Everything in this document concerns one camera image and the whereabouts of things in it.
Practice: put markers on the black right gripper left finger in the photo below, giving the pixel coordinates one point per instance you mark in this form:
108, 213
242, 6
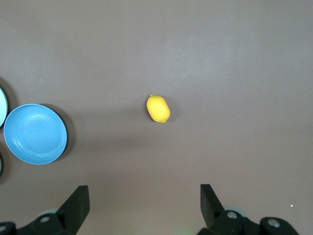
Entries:
71, 208

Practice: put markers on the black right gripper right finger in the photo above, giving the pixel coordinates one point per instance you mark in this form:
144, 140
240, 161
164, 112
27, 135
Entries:
215, 210

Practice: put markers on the yellow lemon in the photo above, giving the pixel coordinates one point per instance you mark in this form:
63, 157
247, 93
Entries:
158, 109

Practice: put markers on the blue plate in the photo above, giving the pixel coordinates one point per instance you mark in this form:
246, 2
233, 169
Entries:
35, 133

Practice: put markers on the light green plate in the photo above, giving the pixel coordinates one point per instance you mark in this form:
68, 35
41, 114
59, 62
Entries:
2, 107

